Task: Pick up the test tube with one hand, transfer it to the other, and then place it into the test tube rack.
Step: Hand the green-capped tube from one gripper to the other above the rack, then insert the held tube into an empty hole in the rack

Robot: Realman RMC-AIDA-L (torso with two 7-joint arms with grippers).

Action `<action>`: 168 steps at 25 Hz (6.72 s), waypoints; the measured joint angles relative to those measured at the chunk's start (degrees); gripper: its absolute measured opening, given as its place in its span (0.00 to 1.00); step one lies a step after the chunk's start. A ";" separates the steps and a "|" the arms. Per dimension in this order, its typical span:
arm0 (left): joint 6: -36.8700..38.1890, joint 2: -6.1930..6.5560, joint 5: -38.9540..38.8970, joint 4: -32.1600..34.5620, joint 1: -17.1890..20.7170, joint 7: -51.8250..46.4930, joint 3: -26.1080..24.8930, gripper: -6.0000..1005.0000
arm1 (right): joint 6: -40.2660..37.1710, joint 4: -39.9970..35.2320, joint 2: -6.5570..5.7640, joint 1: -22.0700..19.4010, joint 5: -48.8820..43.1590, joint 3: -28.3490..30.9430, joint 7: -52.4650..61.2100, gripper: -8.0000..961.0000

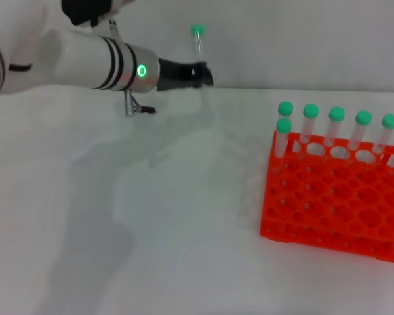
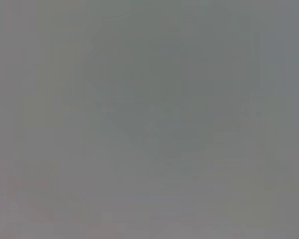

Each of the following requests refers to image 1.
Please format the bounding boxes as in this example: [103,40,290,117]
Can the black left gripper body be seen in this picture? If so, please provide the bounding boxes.
[156,58,195,92]

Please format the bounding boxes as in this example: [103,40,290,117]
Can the clear test tube green cap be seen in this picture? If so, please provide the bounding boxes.
[372,113,394,154]
[189,24,212,113]
[323,106,346,148]
[299,103,320,145]
[277,100,296,154]
[275,118,293,159]
[348,110,373,151]

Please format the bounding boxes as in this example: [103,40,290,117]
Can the orange test tube rack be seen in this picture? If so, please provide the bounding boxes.
[259,129,394,264]

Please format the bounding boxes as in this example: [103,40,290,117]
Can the silver connector with black cable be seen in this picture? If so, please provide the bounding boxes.
[123,89,157,117]

